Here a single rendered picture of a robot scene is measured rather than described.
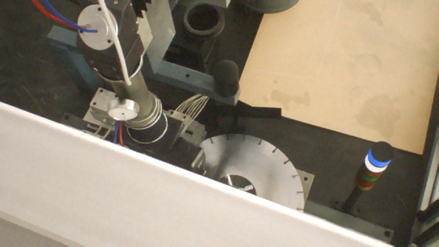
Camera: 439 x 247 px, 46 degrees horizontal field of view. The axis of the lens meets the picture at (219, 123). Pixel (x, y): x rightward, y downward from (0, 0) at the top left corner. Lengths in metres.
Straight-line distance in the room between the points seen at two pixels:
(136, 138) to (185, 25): 0.54
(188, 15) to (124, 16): 0.78
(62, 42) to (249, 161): 0.56
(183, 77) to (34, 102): 0.59
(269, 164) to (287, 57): 0.47
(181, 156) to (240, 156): 0.34
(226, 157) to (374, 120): 0.50
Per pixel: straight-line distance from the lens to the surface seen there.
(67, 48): 1.39
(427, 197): 1.46
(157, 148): 0.96
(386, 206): 1.47
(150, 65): 1.03
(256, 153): 1.26
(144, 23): 0.90
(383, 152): 1.07
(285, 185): 1.23
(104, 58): 0.72
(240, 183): 1.22
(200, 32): 1.42
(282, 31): 1.67
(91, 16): 0.70
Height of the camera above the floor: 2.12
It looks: 65 degrees down
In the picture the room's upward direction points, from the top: 8 degrees counter-clockwise
